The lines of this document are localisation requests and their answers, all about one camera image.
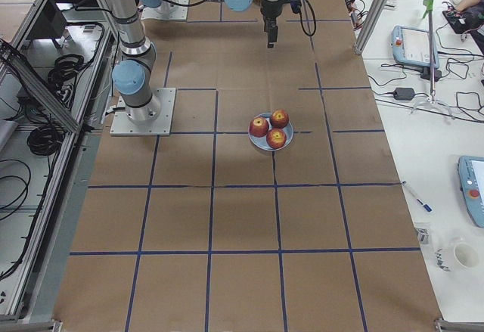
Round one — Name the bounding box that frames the blue teach pendant upper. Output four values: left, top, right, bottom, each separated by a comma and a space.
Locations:
392, 25, 430, 67

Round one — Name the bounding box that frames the red apple on plate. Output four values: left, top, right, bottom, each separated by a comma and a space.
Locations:
249, 116, 269, 138
265, 128, 287, 150
269, 109, 290, 129

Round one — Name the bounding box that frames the blue teach pendant lower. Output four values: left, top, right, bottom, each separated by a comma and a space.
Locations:
458, 156, 484, 228

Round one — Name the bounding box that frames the light blue plate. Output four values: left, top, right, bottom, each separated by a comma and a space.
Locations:
248, 113, 294, 150

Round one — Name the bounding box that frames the aluminium frame post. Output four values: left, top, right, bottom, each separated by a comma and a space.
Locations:
353, 0, 386, 55

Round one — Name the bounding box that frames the red apple back on plate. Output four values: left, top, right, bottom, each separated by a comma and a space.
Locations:
269, 109, 290, 129

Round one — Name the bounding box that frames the red apple left on plate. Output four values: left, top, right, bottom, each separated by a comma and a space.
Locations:
249, 116, 269, 138

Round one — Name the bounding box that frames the black power adapter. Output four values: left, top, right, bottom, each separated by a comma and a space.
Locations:
392, 87, 415, 101

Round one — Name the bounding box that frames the white blue pen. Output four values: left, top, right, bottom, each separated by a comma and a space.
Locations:
402, 181, 433, 213

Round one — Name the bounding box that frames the red apple front on plate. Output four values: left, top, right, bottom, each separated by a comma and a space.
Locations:
265, 128, 287, 150

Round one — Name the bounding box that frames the small printed box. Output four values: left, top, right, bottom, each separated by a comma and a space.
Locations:
414, 222, 431, 245

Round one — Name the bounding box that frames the black cable coil lower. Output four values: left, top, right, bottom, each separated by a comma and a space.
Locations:
27, 123, 61, 157

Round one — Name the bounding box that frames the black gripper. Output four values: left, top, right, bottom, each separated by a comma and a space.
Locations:
260, 0, 282, 48

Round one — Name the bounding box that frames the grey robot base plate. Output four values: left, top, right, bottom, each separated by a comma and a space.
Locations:
110, 88, 176, 136

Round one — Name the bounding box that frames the black cable coil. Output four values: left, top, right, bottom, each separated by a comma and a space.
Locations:
48, 53, 85, 92
27, 123, 61, 157

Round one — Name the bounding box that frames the grabber stick green handle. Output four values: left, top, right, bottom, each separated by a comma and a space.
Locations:
411, 0, 455, 119

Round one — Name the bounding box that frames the blue teach pendant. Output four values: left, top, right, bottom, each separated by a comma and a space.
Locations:
458, 156, 484, 228
392, 25, 430, 67

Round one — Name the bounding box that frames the black cable coil upper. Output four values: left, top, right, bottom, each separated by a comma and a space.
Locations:
48, 53, 85, 92

